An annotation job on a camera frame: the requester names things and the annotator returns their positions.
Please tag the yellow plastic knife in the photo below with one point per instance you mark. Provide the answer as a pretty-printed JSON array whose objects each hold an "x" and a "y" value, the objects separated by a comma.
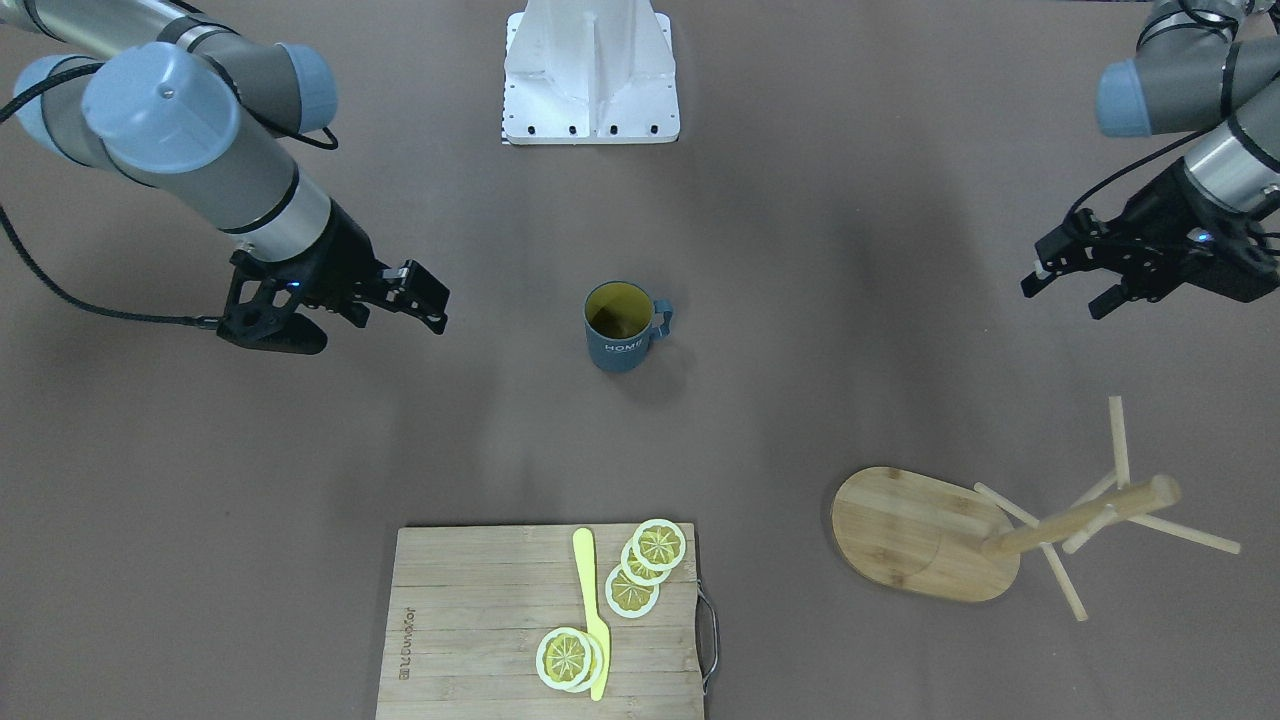
[{"x": 584, "y": 555}]

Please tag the bamboo cutting board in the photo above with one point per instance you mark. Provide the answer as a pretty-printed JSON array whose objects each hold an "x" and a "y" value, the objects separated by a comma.
[{"x": 468, "y": 607}]

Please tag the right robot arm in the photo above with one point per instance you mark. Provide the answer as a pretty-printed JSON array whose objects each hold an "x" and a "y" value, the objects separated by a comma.
[{"x": 172, "y": 98}]

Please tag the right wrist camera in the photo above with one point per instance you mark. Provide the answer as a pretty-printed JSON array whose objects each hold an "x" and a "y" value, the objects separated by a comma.
[{"x": 261, "y": 311}]

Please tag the wooden mug rack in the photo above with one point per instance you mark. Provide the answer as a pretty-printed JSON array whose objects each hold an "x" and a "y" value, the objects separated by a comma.
[{"x": 923, "y": 535}]

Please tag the blue mug yellow inside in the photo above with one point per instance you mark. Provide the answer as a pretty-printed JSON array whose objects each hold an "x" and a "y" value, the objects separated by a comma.
[{"x": 621, "y": 321}]

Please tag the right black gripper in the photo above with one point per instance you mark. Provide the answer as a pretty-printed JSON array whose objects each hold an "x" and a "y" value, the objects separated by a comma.
[{"x": 345, "y": 255}]

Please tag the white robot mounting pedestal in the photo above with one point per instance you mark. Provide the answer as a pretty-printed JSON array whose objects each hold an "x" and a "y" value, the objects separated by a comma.
[{"x": 589, "y": 73}]

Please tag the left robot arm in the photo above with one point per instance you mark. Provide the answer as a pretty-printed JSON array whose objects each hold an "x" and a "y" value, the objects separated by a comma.
[{"x": 1191, "y": 74}]

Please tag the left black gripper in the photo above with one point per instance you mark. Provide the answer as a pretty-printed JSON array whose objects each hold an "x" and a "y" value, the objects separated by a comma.
[{"x": 1168, "y": 205}]

